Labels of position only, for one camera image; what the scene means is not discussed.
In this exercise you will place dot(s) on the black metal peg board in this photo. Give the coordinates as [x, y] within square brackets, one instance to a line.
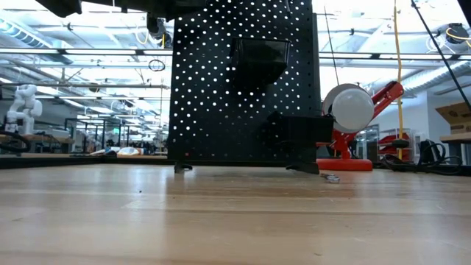
[315, 73]

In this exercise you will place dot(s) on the silver combination wrench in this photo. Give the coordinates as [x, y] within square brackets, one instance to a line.
[332, 179]

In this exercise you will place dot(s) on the red desk lamp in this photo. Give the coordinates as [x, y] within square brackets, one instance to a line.
[353, 108]

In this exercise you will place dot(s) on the white robot figure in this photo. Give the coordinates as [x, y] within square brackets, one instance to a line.
[25, 106]

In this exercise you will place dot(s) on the thin black slanted pole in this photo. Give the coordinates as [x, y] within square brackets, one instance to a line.
[441, 54]

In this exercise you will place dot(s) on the brown cardboard box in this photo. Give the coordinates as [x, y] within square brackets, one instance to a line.
[456, 117]

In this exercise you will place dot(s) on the black aluminium table frame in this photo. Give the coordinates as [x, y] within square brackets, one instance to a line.
[37, 161]

